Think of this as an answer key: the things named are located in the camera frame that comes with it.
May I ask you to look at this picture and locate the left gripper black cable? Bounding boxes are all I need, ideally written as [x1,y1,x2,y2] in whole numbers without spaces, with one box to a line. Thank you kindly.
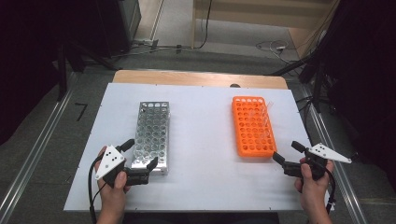
[87,153,108,224]

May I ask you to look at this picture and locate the white board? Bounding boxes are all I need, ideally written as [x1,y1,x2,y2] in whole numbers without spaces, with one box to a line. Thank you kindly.
[64,82,335,213]

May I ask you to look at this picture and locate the wooden table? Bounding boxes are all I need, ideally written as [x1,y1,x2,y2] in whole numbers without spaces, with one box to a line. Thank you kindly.
[111,69,289,91]

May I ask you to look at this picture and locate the grey floor cables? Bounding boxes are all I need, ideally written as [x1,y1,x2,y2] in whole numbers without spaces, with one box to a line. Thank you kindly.
[111,38,194,60]

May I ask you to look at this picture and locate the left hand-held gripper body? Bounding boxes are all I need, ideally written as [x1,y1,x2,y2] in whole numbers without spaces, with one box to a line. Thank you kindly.
[94,143,151,189]

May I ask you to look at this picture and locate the light wooden frame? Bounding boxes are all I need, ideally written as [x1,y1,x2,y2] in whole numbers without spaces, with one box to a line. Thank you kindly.
[191,0,340,59]

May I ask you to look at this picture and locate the silver metal test tube rack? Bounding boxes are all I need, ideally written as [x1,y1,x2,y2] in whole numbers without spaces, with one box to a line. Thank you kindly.
[130,101,171,175]

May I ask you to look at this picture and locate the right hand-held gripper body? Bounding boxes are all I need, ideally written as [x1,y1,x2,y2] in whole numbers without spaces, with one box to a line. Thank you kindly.
[282,142,353,182]

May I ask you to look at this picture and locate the black metal stand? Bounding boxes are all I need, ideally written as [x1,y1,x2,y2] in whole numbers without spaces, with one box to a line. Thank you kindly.
[267,46,331,114]
[55,40,120,102]

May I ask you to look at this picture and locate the orange plastic test tube rack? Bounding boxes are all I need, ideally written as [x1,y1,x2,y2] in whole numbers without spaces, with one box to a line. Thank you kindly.
[231,95,278,159]

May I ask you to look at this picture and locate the dark cabinet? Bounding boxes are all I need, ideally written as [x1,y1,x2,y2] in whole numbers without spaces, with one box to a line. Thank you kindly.
[96,0,143,59]

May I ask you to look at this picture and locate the white floor cable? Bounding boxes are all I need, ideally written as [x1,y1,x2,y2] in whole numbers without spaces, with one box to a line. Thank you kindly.
[255,39,292,63]

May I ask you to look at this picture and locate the person's left hand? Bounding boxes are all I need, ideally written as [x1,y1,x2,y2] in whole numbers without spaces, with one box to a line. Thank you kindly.
[93,147,132,203]

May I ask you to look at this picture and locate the metal floor rail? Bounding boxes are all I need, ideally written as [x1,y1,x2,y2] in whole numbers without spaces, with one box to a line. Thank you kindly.
[298,87,370,224]
[0,73,78,224]

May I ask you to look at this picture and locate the person's right hand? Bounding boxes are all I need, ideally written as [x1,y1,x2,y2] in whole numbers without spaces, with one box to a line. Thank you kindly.
[293,158,335,203]

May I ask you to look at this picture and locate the hanging black cable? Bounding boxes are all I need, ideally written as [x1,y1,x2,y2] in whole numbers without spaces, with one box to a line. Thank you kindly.
[178,0,214,50]

